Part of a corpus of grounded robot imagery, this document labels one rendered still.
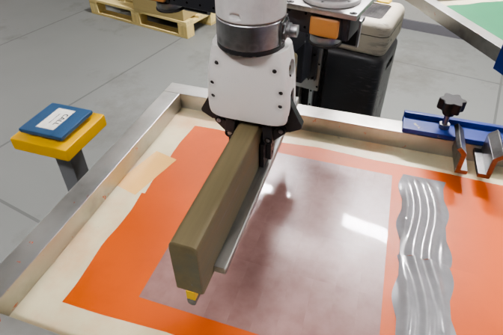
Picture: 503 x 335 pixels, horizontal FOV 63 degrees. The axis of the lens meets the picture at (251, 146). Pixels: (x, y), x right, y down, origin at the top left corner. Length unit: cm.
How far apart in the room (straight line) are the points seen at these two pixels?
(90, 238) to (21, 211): 158
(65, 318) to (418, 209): 52
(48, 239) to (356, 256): 43
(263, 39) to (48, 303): 43
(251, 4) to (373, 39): 111
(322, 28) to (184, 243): 63
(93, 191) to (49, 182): 165
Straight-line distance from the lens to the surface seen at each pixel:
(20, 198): 230
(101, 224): 68
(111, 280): 61
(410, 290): 60
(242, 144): 48
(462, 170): 77
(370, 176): 74
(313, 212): 66
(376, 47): 151
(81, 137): 87
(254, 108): 48
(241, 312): 56
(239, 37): 43
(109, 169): 71
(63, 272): 64
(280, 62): 45
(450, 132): 82
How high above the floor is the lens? 144
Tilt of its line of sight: 39 degrees down
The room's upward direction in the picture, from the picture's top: straight up
